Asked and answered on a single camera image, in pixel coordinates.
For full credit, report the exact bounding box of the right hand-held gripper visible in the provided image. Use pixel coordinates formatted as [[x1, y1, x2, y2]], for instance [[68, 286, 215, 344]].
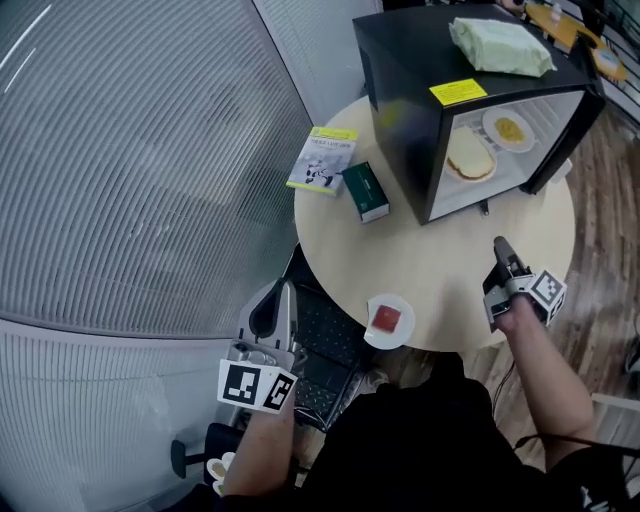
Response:
[[482, 235, 569, 334]]

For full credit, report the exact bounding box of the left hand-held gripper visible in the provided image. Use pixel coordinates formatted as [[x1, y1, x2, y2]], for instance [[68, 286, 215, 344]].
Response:
[[216, 278, 300, 415]]

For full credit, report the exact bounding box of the white round plate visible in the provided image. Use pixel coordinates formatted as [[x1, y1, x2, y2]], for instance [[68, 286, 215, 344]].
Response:
[[481, 107, 539, 154], [363, 293, 417, 351], [443, 124, 499, 185]]

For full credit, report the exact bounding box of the bread slice food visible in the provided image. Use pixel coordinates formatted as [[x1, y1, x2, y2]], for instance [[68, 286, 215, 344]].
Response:
[[446, 125, 494, 180]]

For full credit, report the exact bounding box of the black mini fridge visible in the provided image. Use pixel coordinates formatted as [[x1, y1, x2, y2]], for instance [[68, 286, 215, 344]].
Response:
[[352, 4, 607, 226]]

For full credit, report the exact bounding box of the person's left forearm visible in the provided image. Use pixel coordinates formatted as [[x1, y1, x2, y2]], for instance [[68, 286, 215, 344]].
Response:
[[219, 404, 296, 496]]

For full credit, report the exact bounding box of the person's right forearm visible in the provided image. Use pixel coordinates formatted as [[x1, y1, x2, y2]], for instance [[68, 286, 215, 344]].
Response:
[[494, 294, 599, 471]]

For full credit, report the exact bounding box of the black utility cart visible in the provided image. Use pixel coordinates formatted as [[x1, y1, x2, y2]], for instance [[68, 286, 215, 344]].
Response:
[[234, 242, 384, 434]]

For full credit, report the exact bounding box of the black office chair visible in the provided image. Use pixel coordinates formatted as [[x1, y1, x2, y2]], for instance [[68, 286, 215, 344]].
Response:
[[169, 422, 241, 501]]

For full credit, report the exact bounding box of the dark green box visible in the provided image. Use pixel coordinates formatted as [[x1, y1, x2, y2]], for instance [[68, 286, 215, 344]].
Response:
[[341, 160, 391, 224]]

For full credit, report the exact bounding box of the white and yellow booklet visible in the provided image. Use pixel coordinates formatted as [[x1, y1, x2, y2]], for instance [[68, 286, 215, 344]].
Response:
[[285, 125, 360, 197]]

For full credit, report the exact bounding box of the person's black clothing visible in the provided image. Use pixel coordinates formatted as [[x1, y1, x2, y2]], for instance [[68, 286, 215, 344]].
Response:
[[214, 352, 640, 512]]

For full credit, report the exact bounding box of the green wet wipes pack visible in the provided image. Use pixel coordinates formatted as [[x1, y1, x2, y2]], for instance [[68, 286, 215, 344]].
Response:
[[448, 17, 558, 79]]

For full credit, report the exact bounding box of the orange round table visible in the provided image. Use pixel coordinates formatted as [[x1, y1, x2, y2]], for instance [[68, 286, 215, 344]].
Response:
[[524, 2, 629, 84]]

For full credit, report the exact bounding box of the black metal railing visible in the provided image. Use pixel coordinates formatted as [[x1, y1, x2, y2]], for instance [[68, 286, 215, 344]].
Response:
[[597, 0, 640, 126]]

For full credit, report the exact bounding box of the white metal frame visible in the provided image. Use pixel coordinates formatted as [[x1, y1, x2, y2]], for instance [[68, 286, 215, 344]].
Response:
[[589, 392, 640, 451]]

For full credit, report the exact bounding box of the black cable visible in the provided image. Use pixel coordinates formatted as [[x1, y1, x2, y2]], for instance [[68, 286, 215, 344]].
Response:
[[514, 433, 640, 457]]

